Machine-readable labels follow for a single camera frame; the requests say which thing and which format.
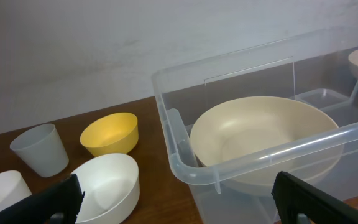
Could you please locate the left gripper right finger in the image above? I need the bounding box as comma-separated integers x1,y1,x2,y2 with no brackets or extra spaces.
272,171,358,224

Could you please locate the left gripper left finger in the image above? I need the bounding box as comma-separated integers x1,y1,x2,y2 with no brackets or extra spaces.
0,174,85,224

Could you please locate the white plastic bowl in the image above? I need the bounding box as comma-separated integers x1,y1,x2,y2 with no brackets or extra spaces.
72,153,140,224

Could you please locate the cream plate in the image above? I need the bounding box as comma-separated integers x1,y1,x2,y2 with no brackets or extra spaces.
190,96,344,196

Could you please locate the clear plastic storage container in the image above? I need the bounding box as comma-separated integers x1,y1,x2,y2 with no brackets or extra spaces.
152,27,358,223

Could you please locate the cream plastic cup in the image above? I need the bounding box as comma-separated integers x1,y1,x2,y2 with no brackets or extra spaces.
0,170,32,211

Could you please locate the grey plastic cup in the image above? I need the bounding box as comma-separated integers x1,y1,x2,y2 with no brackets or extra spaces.
9,123,69,177

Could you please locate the yellow plastic bowl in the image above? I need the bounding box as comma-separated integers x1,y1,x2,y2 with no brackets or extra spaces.
80,113,139,157

